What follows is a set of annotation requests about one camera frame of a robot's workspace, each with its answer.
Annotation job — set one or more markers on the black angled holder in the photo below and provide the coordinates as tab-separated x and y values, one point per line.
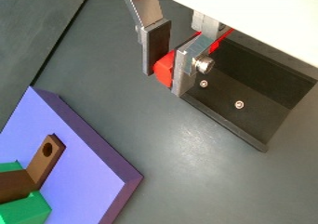
247	93

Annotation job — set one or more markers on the green block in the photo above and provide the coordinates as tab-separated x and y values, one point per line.
5	167
29	210

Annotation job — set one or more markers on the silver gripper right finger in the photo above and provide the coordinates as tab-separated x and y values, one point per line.
191	54

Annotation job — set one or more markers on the green left block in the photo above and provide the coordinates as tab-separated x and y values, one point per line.
29	210

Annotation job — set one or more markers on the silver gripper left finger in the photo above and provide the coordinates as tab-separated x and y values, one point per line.
152	28

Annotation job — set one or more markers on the red hexagonal peg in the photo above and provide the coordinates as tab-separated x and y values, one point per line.
163	65

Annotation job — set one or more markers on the green right block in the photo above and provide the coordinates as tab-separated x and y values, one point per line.
5	167

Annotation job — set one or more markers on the brown slotted upright block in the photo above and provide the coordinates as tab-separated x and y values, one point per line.
18	183

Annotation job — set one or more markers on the purple base board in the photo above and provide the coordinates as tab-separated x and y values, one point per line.
92	180

